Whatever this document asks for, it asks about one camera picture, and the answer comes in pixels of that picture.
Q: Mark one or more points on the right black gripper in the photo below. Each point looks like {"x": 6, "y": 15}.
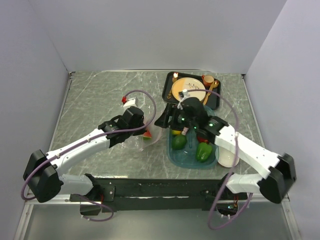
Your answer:
{"x": 164, "y": 118}

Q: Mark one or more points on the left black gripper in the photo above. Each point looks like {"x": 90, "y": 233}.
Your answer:
{"x": 138, "y": 132}

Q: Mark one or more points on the clear zip top bag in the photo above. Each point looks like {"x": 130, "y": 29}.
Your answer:
{"x": 137, "y": 143}

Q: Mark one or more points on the yellow green mango toy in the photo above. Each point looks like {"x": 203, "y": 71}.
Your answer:
{"x": 176, "y": 132}

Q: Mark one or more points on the watermelon slice toy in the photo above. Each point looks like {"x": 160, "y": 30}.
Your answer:
{"x": 147, "y": 135}

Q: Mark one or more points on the purple eggplant toy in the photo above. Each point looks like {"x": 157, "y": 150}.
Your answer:
{"x": 184, "y": 131}

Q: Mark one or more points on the green lime toy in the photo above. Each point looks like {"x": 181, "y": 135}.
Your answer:
{"x": 179, "y": 142}

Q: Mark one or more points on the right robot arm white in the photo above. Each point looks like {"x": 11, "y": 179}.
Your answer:
{"x": 275, "y": 173}

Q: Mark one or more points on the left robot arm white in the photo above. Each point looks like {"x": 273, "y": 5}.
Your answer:
{"x": 46, "y": 173}

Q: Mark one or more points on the teal plastic food container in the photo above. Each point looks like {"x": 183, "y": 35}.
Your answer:
{"x": 186, "y": 157}

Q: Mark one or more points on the black serving tray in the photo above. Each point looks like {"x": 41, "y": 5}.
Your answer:
{"x": 213, "y": 100}

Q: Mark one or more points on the red apple toy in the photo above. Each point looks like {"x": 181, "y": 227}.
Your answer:
{"x": 203, "y": 137}

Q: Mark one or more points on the cream orange plate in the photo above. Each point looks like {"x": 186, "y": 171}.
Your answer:
{"x": 189, "y": 84}

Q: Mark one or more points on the gold fork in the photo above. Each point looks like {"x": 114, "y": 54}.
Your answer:
{"x": 174, "y": 79}

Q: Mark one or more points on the green bell pepper toy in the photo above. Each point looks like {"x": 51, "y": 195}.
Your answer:
{"x": 203, "y": 152}

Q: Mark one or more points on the orange small cup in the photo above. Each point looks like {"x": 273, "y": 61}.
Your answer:
{"x": 207, "y": 80}

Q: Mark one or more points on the gold spoon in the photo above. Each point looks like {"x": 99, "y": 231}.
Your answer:
{"x": 213, "y": 85}

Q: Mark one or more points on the white bowl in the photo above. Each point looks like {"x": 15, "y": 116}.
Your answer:
{"x": 226, "y": 157}

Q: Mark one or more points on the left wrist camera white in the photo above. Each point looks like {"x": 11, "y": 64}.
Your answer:
{"x": 129, "y": 102}

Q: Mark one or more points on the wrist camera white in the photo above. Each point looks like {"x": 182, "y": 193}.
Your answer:
{"x": 129, "y": 102}
{"x": 183, "y": 95}

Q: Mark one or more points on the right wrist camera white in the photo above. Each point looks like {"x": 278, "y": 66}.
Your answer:
{"x": 183, "y": 95}

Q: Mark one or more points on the black base frame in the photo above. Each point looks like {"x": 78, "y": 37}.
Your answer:
{"x": 129, "y": 194}

